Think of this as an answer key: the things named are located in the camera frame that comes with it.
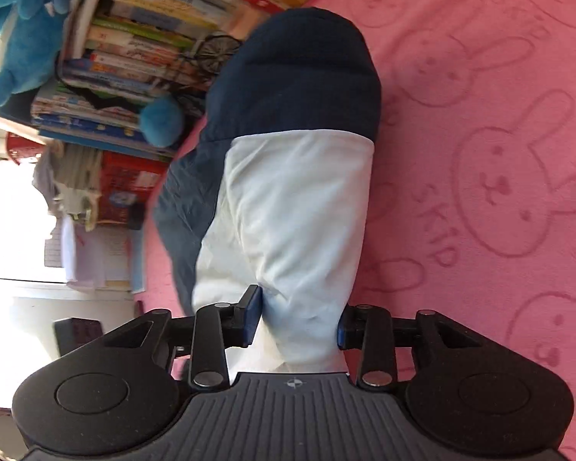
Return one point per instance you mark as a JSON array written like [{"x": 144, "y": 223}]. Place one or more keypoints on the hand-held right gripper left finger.
[{"x": 252, "y": 317}]

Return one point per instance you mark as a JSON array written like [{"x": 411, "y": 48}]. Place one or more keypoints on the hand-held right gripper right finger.
[{"x": 345, "y": 333}]

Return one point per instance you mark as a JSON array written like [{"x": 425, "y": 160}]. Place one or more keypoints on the navy and white jacket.
[{"x": 288, "y": 201}]

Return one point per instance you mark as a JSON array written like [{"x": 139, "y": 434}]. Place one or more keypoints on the light blue leaflet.
[{"x": 140, "y": 261}]

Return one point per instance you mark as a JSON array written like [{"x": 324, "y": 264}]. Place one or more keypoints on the small black box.
[{"x": 137, "y": 216}]

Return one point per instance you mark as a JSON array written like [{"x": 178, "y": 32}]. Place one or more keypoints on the white printed sheet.
[{"x": 96, "y": 254}]

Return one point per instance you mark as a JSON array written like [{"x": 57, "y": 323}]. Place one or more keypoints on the red plastic crate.
[{"x": 125, "y": 182}]

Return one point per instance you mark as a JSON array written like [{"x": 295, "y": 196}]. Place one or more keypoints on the blue plush ball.
[{"x": 162, "y": 122}]

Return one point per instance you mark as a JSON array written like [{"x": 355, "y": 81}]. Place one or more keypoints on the stack of papers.
[{"x": 77, "y": 173}]

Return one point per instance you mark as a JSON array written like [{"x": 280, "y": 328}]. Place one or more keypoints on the pink rabbit print blanket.
[{"x": 461, "y": 105}]

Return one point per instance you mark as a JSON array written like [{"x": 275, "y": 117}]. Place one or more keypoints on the miniature bicycle model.
[{"x": 216, "y": 53}]

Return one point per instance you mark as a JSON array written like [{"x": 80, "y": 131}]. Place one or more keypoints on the row of upright books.
[{"x": 149, "y": 33}]

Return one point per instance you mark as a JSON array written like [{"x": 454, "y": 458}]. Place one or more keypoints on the blue plush toy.
[{"x": 24, "y": 33}]

